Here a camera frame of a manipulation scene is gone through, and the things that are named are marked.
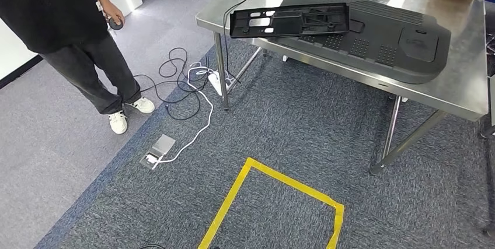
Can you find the person's hand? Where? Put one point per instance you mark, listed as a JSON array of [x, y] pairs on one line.
[[113, 11]]

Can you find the black tape roll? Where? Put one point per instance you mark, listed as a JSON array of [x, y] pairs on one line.
[[116, 25]]

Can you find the black plastic panel part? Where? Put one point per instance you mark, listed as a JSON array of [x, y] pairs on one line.
[[290, 23]]

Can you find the stainless steel workbench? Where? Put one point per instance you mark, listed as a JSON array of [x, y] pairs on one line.
[[456, 81]]

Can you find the person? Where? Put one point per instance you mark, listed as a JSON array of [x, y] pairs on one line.
[[50, 7]]

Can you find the person's white shoe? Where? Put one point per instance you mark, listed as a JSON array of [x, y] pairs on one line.
[[118, 123], [143, 105]]

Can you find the white power strip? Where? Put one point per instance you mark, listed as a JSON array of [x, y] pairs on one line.
[[217, 83]]

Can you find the grey floor socket box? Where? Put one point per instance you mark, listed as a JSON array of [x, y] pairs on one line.
[[162, 147]]

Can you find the black engine cover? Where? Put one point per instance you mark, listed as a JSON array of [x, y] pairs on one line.
[[386, 27]]

